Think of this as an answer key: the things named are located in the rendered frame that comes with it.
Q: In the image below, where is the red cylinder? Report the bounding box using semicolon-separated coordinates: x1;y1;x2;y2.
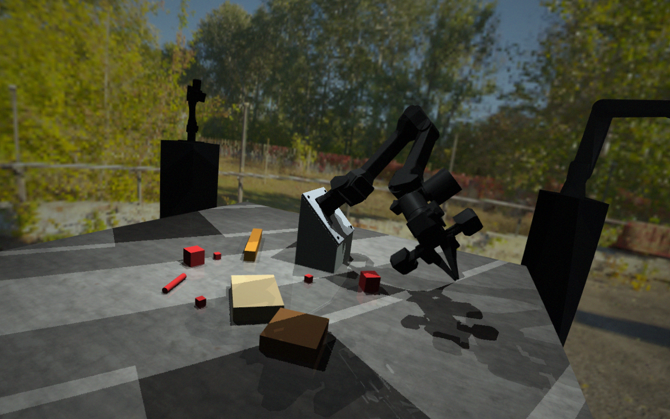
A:
162;273;187;293

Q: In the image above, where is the orange rectangular block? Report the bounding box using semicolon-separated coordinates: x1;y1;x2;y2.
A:
244;229;262;262

